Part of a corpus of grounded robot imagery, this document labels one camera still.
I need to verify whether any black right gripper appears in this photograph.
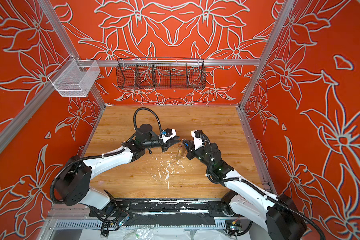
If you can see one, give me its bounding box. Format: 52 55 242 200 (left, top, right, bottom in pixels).
182 139 215 171

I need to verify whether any silver metal key organiser ring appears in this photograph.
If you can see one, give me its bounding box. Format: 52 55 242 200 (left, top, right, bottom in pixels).
175 141 187 161

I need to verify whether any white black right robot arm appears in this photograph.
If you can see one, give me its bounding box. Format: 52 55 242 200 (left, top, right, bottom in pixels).
183 130 326 240

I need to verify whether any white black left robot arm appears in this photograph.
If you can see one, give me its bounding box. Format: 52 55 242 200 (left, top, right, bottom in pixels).
50 107 181 210

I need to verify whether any clear acrylic basket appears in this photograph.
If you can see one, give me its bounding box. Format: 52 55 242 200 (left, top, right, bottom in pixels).
48 55 100 97

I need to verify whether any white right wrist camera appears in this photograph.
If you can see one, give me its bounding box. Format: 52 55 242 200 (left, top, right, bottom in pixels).
191 130 203 150

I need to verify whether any black wire mesh basket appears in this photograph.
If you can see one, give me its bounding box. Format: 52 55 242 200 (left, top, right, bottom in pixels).
116 58 207 90

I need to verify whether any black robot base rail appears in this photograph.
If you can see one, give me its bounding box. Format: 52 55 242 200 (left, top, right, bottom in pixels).
47 196 259 238

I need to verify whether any aluminium frame corner post left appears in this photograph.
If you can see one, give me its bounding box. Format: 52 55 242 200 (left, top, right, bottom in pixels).
38 0 106 111

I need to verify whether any aluminium frame corner post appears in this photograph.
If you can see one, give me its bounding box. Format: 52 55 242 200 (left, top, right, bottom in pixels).
38 0 106 111
239 0 295 110

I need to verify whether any aluminium horizontal back rail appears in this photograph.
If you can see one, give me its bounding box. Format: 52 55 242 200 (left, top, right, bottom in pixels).
76 59 260 67

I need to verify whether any aluminium frame corner post right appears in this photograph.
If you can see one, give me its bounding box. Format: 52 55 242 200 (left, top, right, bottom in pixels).
239 0 295 110

